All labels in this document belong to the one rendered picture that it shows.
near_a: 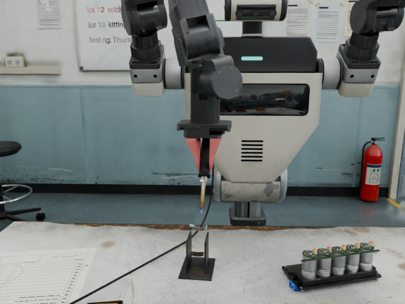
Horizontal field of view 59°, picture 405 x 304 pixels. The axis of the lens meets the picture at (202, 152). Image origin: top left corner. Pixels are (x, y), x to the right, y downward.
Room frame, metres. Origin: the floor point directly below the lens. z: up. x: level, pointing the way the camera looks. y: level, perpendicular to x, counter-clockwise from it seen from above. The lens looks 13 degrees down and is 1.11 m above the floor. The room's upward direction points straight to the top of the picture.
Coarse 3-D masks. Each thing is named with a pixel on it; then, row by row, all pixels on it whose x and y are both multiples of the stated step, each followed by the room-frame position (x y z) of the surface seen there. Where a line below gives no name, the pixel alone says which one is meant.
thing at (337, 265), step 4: (332, 252) 0.57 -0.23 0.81; (344, 256) 0.56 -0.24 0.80; (332, 260) 0.57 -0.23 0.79; (336, 260) 0.56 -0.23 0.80; (340, 260) 0.56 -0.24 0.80; (344, 260) 0.56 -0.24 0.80; (332, 264) 0.57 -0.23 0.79; (336, 264) 0.56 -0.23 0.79; (340, 264) 0.56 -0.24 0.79; (344, 264) 0.56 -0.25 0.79; (332, 268) 0.57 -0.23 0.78; (336, 268) 0.56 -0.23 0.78; (340, 268) 0.56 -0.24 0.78; (344, 268) 0.56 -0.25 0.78; (332, 272) 0.56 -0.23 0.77; (336, 272) 0.56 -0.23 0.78; (340, 272) 0.56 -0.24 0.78
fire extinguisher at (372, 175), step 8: (376, 144) 2.97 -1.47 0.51; (368, 152) 2.96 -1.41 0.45; (376, 152) 2.93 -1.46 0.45; (368, 160) 2.95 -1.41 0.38; (376, 160) 2.92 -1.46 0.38; (368, 168) 2.94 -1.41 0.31; (376, 168) 2.92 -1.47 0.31; (368, 176) 2.94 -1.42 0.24; (376, 176) 2.92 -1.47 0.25; (368, 184) 2.93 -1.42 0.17; (376, 184) 2.92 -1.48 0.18; (360, 192) 2.99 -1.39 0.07; (368, 192) 2.93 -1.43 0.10; (376, 192) 2.92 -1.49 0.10; (368, 200) 2.93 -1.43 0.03; (376, 200) 2.94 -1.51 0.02
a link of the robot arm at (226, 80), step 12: (180, 36) 0.67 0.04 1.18; (180, 48) 0.67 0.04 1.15; (180, 60) 0.68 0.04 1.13; (192, 60) 0.67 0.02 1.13; (204, 60) 0.63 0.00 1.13; (216, 60) 0.61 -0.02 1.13; (228, 60) 0.61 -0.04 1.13; (204, 72) 0.64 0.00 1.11; (216, 72) 0.60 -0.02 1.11; (228, 72) 0.61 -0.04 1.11; (204, 84) 0.63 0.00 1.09; (216, 84) 0.60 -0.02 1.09; (228, 84) 0.61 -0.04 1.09; (240, 84) 0.62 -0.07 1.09; (216, 96) 0.61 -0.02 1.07; (228, 96) 0.61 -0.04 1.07
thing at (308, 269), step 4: (304, 256) 0.55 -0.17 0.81; (316, 260) 0.55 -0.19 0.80; (304, 264) 0.55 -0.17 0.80; (308, 264) 0.55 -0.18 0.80; (312, 264) 0.55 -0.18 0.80; (304, 268) 0.55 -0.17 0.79; (308, 268) 0.55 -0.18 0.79; (312, 268) 0.55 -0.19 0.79; (304, 272) 0.55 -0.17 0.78; (308, 272) 0.55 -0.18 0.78; (312, 272) 0.55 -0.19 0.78; (304, 276) 0.55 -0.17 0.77; (308, 276) 0.55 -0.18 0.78; (312, 276) 0.55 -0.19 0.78
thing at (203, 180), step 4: (204, 176) 0.68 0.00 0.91; (200, 180) 0.68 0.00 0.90; (204, 180) 0.68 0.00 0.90; (204, 184) 0.68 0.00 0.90; (204, 188) 0.67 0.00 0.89; (204, 192) 0.67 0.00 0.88; (204, 196) 0.67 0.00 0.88; (200, 200) 0.66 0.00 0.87; (200, 204) 0.65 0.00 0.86; (200, 208) 0.65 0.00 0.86
